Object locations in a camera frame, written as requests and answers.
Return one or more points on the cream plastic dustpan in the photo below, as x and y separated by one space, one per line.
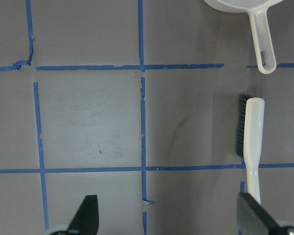
257 13

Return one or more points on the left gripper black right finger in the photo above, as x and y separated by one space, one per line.
252 219

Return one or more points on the cream hand brush black bristles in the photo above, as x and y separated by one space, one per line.
249 136

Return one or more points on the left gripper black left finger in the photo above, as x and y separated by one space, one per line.
85 221

